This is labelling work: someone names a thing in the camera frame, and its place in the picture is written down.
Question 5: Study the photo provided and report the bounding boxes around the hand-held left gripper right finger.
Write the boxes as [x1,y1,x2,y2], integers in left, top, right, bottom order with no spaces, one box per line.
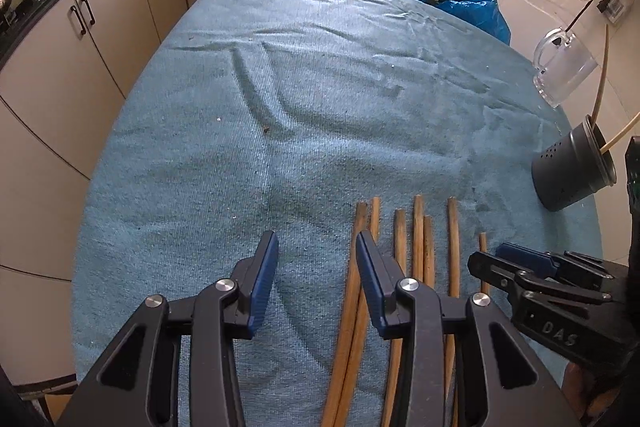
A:
[355,229,583,427]

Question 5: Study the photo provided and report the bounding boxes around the blue towel table cover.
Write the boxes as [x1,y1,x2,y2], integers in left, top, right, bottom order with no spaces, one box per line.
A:
[70,0,603,427]

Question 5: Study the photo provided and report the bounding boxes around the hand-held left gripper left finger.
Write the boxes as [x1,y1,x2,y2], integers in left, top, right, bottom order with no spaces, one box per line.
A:
[57,230,280,427]

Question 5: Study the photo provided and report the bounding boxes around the bunch of wooden chopsticks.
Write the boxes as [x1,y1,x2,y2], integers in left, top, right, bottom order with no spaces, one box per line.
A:
[320,195,490,427]

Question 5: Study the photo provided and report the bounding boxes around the clear glass mug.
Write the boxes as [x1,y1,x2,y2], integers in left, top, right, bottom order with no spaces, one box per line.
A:
[532,28,599,108]

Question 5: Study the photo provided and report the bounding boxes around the dark perforated utensil holder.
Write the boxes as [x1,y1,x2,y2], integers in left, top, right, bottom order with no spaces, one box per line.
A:
[531,114,618,212]

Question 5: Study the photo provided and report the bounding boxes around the cream lower kitchen cabinets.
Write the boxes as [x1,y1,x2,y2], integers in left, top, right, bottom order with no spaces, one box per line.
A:
[0,0,398,390]

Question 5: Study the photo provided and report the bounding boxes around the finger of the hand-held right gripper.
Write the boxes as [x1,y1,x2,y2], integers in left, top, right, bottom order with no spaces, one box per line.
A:
[467,251,613,308]
[495,243,615,283]

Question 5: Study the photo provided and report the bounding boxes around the single wooden chopstick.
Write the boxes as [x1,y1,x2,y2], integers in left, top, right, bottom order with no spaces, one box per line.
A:
[592,24,612,122]
[601,113,640,152]

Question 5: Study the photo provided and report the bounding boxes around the person's right hand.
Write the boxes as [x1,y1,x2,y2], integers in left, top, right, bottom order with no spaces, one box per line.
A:
[560,359,621,425]

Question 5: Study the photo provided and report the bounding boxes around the white wall socket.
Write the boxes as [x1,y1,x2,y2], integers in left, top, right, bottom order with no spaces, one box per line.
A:
[602,0,635,25]

